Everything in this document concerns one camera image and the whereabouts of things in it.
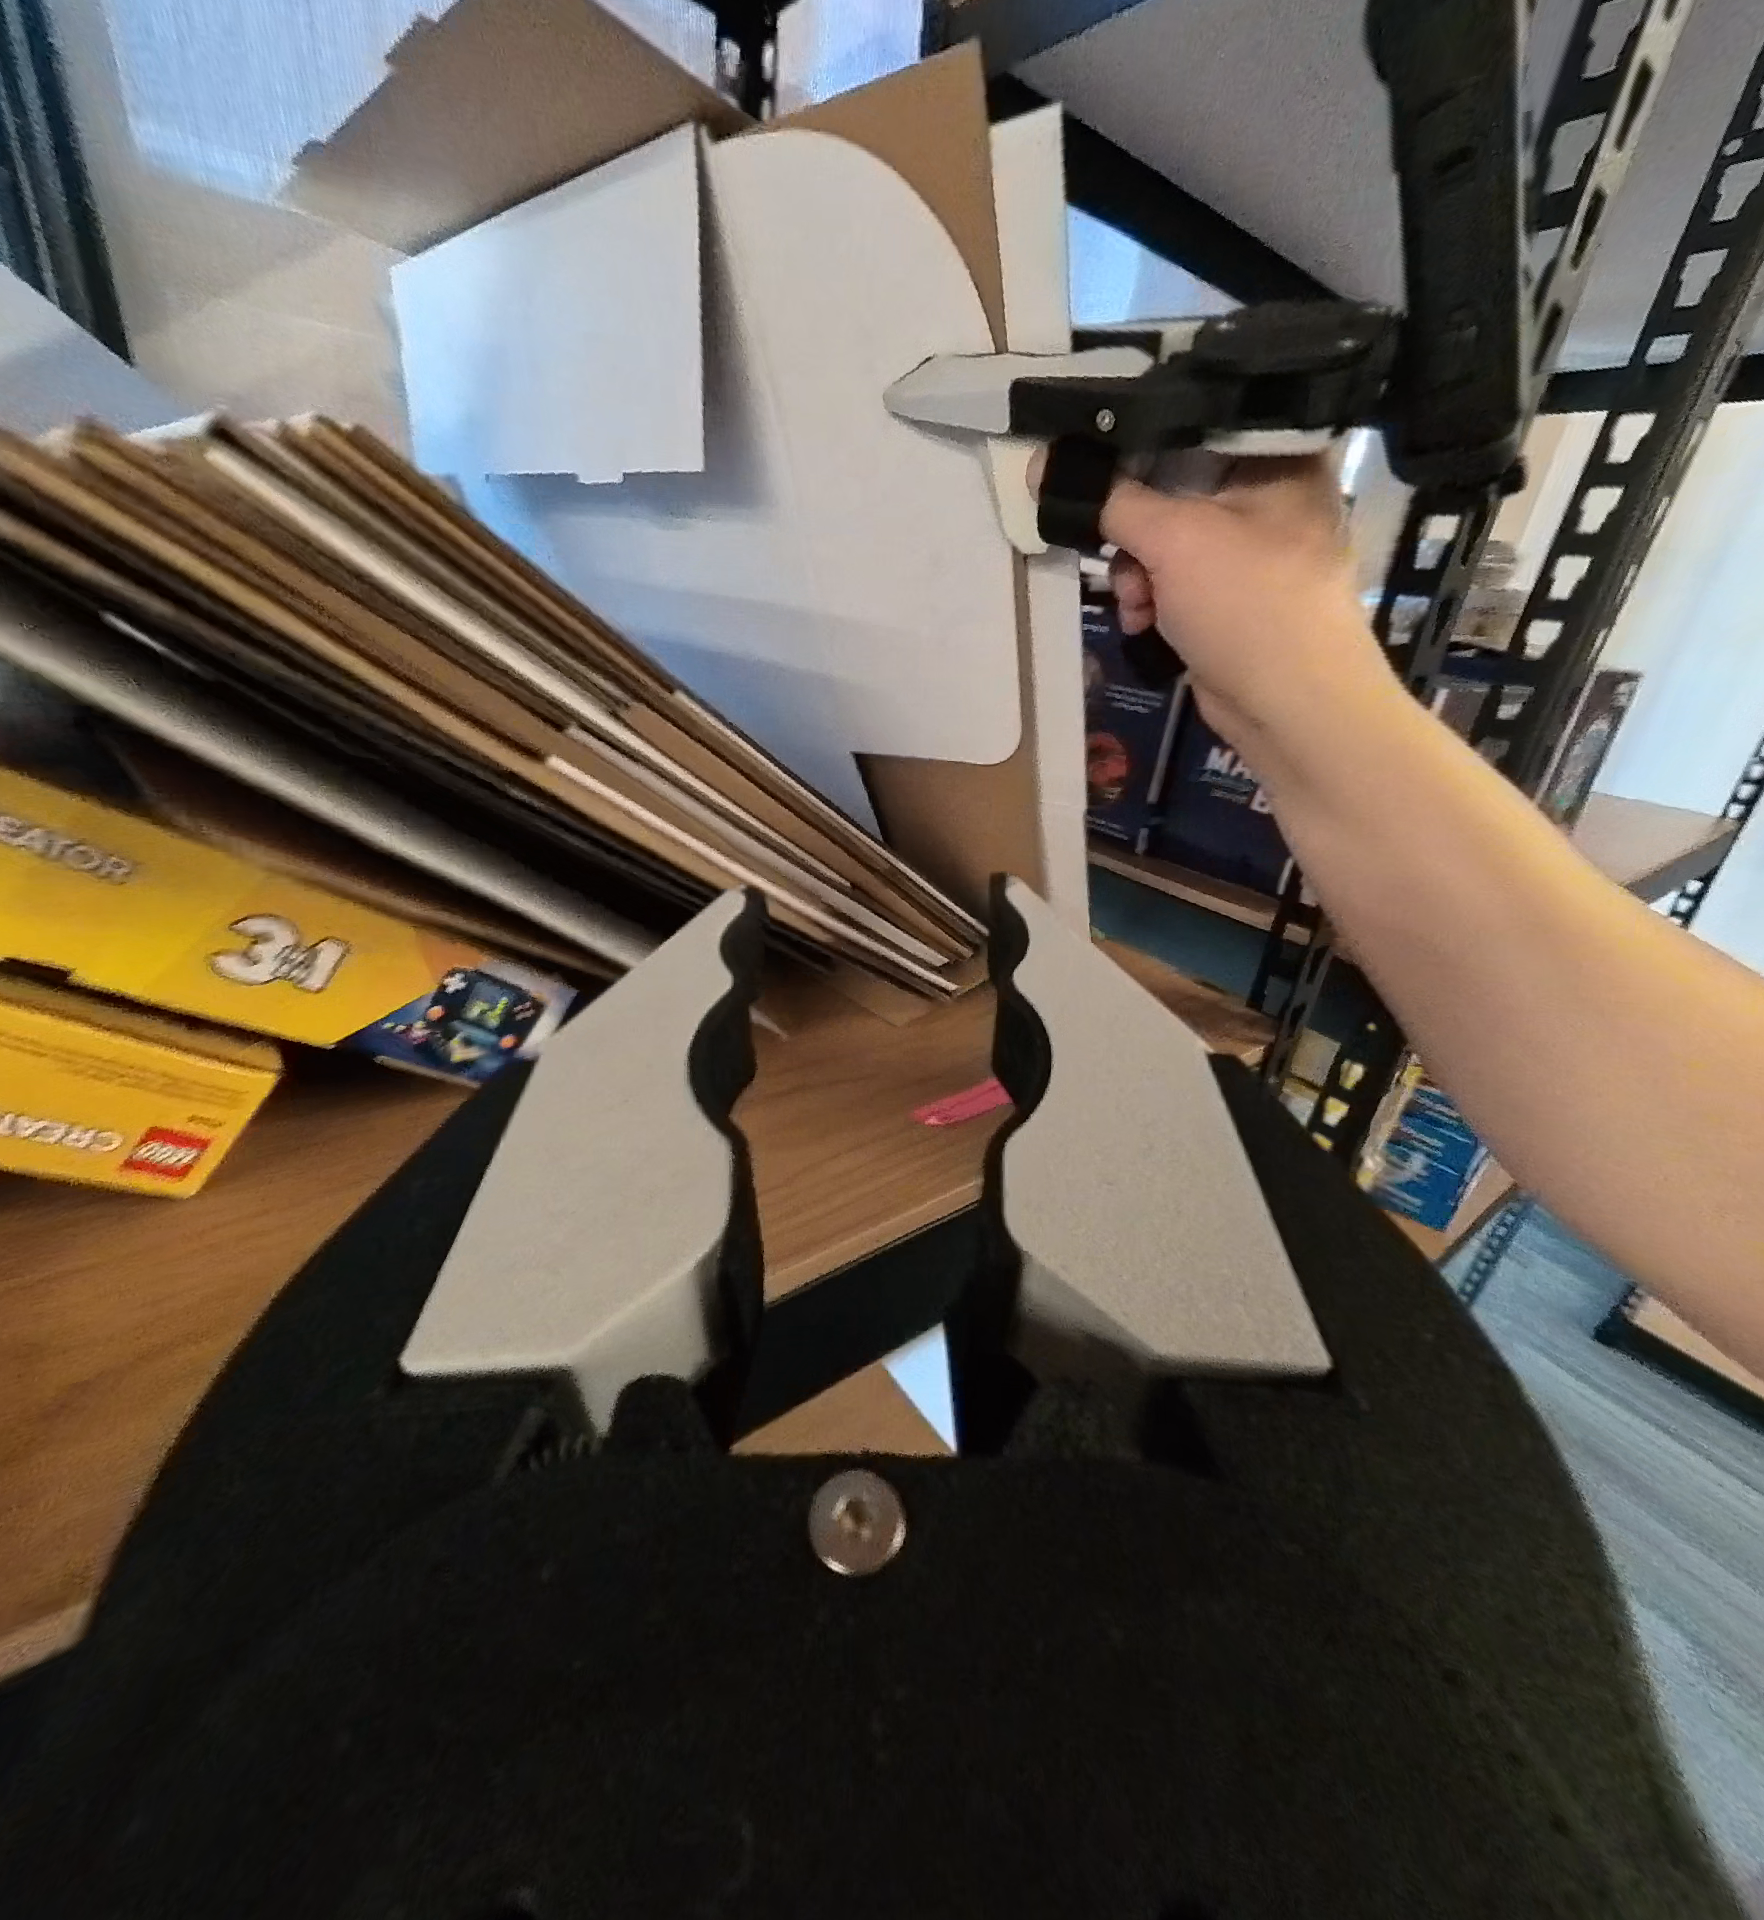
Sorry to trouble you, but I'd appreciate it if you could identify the black metal shelf rack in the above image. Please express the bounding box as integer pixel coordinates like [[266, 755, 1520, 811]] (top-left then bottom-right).
[[702, 0, 1764, 1443]]

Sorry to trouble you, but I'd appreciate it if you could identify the stack of cardboard boxes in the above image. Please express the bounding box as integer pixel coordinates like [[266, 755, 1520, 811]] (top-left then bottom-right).
[[0, 412, 992, 998]]

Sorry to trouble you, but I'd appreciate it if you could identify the dark window frame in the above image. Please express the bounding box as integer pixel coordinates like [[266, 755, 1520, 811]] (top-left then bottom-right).
[[0, 0, 126, 362]]

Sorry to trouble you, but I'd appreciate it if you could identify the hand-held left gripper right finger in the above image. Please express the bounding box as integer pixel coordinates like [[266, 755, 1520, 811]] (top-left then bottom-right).
[[964, 873, 1337, 1448]]

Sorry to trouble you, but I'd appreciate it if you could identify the blue white toy box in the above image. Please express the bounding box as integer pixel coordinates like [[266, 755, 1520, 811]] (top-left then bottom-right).
[[1355, 1052, 1492, 1225]]

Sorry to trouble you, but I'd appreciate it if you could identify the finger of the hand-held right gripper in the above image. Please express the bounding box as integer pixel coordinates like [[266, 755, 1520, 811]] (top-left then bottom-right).
[[880, 349, 1176, 453]]

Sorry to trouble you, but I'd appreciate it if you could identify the dark blue toy box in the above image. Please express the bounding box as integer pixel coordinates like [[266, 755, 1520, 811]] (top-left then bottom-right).
[[1084, 600, 1192, 849], [1160, 691, 1326, 887]]

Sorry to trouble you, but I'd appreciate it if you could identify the person's right forearm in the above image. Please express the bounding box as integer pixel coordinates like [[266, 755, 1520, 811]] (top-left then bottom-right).
[[1227, 629, 1764, 1456]]

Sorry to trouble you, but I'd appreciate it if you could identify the person's right hand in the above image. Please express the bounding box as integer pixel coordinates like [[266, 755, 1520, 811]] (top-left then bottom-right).
[[1099, 479, 1390, 752]]

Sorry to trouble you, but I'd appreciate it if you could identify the small yellow toy box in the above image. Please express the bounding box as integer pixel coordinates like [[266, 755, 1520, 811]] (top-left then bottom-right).
[[0, 960, 287, 1202]]

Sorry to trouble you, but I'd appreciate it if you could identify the white cardboard sheet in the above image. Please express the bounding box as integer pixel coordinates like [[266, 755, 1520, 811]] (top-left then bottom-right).
[[283, 0, 1097, 962]]

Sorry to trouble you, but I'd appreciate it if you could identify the large yellow toy box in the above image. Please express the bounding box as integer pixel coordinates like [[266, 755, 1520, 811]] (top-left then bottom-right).
[[0, 734, 584, 1082]]

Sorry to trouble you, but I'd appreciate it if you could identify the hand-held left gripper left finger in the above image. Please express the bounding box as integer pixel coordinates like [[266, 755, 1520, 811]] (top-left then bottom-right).
[[399, 886, 769, 1440]]

